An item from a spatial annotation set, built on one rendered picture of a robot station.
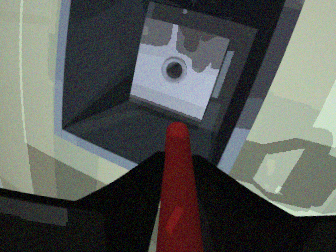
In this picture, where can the dark grey open box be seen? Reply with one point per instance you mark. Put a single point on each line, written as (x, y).
(98, 43)

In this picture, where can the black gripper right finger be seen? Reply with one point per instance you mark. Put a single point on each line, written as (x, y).
(234, 219)

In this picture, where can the red peg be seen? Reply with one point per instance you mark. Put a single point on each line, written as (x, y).
(179, 227)

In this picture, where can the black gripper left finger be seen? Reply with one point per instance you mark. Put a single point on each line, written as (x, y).
(117, 218)

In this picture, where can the white square plate with hole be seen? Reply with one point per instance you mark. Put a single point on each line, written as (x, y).
(157, 80)

